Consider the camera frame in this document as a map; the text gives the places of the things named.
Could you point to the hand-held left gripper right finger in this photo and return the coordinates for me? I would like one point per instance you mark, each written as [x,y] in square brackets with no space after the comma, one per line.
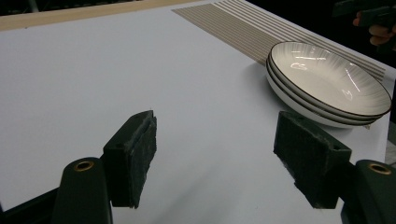
[306,155]

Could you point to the beige striped placemat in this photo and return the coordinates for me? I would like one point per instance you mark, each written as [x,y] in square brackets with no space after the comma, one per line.
[246,28]

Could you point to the white plate with dark rim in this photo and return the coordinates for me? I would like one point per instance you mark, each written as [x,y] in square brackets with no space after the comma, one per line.
[281,84]
[289,104]
[323,77]

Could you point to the light wooden strip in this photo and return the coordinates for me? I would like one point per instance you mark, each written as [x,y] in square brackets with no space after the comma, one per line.
[77,14]

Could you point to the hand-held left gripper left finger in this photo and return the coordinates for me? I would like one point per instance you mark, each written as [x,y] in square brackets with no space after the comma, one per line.
[132,161]

